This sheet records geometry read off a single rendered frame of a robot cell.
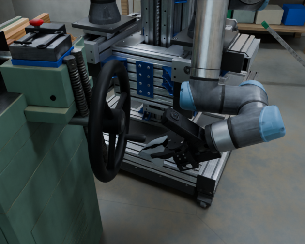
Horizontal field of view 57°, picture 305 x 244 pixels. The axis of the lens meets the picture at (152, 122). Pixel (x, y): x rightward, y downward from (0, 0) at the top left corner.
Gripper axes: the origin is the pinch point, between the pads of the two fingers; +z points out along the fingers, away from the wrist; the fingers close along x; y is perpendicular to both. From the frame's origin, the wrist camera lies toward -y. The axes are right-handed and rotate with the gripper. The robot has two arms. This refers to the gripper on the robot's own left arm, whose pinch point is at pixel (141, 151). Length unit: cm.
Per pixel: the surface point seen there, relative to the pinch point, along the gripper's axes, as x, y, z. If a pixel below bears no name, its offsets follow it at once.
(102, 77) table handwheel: -6.2, -25.2, -7.3
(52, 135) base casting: -2.5, -15.0, 18.6
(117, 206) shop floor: 28, 52, 53
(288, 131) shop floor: 112, 104, -32
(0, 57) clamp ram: -2.0, -37.5, 14.6
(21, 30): 20, -39, 24
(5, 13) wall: 306, -63, 269
